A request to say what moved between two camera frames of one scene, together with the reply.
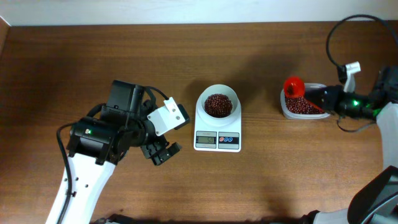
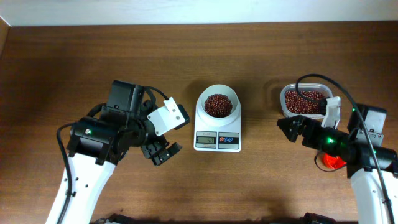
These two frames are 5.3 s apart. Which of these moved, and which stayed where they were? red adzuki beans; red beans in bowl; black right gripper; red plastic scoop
Moved: red plastic scoop; black right gripper
Stayed: red adzuki beans; red beans in bowl
